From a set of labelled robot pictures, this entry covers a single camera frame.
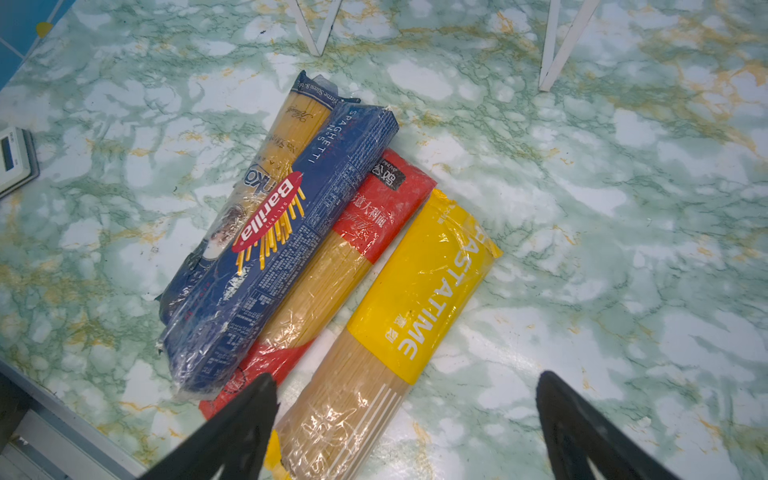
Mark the blue clear spaghetti bag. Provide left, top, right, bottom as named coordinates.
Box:
left=157, top=71, right=346, bottom=324

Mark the blue Barilla spaghetti box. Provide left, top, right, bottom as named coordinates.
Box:
left=161, top=102, right=399, bottom=400

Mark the red spaghetti bag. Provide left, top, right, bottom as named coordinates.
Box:
left=199, top=149, right=437, bottom=419

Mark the white two-tier shelf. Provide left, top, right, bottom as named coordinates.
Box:
left=286, top=0, right=601, bottom=92

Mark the grey calculator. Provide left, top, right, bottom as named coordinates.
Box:
left=1, top=127, right=40, bottom=198

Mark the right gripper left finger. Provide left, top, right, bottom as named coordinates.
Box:
left=143, top=373, right=279, bottom=479

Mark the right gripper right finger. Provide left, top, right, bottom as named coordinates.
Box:
left=536, top=371, right=677, bottom=479

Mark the yellow Pastatime spaghetti bag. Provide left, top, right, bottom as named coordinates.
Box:
left=264, top=189, right=502, bottom=479

